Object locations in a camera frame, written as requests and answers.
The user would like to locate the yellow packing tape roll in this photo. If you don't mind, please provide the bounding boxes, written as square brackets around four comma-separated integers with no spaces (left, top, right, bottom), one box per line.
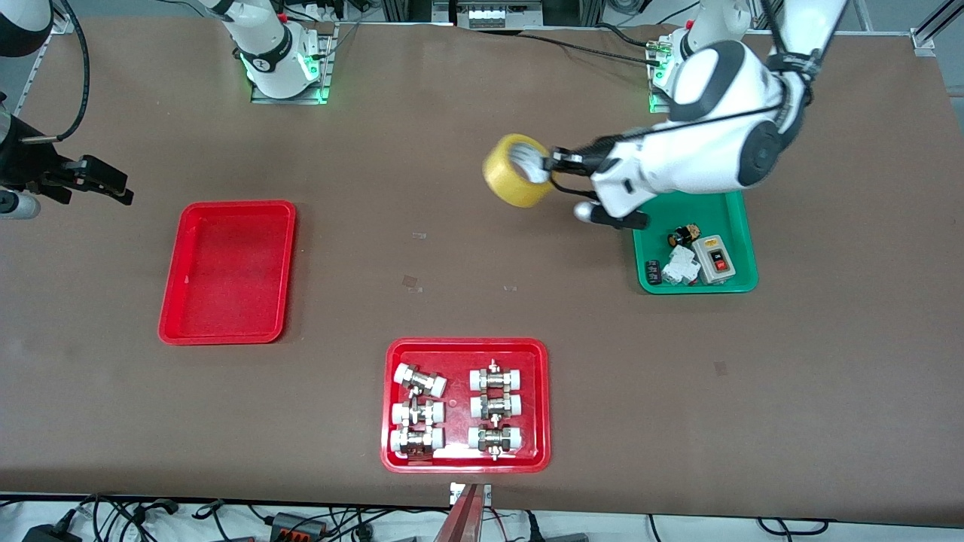
[482,133,560,209]

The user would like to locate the empty red plastic tray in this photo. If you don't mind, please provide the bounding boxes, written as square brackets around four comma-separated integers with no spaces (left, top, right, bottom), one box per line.
[157,199,297,346]

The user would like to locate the green plastic tray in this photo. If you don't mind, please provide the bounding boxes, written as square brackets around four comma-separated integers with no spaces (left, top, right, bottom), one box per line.
[631,190,758,294]

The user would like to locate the red tray holding fittings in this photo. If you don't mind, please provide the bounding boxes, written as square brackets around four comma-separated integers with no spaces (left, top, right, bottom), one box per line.
[381,337,551,473]

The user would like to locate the white circuit breaker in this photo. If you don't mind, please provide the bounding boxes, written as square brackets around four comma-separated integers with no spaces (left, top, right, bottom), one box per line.
[661,245,701,287]

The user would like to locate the white power strip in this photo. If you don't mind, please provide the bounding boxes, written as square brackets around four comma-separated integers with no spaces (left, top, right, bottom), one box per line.
[467,0,543,29]

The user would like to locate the metal pipe fitting white caps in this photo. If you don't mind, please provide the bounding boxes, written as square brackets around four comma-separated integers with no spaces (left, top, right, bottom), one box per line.
[389,426,445,458]
[469,360,524,392]
[470,393,523,421]
[468,425,523,460]
[391,399,445,428]
[393,363,447,398]

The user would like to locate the black power adapter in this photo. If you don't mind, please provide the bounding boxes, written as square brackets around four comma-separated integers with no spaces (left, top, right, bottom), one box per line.
[21,523,84,542]

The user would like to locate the red metal bar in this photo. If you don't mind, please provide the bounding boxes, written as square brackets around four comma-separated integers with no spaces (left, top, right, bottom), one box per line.
[433,483,485,542]

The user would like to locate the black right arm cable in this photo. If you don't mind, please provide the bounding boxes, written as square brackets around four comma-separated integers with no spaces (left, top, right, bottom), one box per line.
[19,0,90,144]

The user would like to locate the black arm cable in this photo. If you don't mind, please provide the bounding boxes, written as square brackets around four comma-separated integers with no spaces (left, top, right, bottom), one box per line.
[554,0,823,163]
[19,0,90,144]

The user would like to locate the long black table cable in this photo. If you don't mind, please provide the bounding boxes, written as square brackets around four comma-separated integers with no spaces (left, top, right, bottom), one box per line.
[518,32,657,67]

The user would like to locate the short black table cable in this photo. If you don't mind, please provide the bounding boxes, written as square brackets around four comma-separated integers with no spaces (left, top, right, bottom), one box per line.
[595,24,665,48]

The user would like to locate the grey push-button switch box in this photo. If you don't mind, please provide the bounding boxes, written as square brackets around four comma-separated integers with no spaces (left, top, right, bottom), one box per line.
[693,234,737,285]

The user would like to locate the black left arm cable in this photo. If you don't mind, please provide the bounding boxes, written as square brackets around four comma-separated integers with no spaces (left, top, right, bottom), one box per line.
[554,0,823,163]

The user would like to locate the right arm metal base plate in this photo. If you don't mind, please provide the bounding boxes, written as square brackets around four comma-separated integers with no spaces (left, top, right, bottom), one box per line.
[251,23,334,105]

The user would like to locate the small metal bracket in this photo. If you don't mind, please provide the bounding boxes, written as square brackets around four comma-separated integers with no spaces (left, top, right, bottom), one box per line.
[450,482,493,507]

